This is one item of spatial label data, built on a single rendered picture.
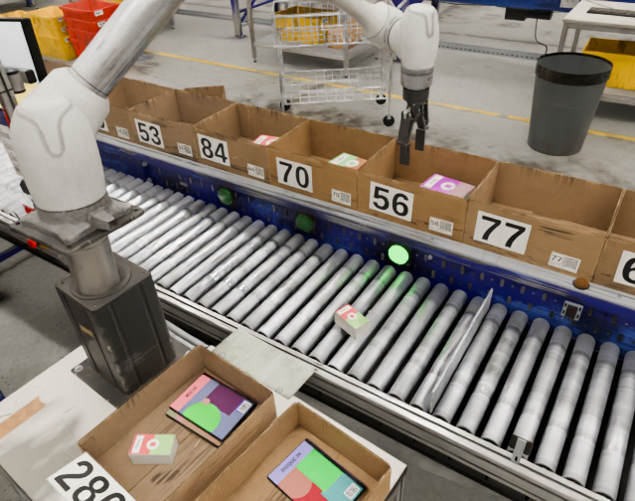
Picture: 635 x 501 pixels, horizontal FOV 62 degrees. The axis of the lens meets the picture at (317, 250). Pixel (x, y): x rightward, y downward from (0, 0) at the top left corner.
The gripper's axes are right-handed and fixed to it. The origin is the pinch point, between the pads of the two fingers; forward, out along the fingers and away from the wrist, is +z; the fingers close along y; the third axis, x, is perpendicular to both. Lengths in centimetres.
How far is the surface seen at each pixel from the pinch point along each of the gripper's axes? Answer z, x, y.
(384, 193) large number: 18.2, 9.6, 0.5
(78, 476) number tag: 31, 22, -118
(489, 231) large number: 21.5, -26.9, 0.7
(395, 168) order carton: 25.0, 19.7, 29.3
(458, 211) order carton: 17.5, -16.4, 0.9
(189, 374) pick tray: 39, 28, -80
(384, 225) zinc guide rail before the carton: 28.2, 7.4, -3.2
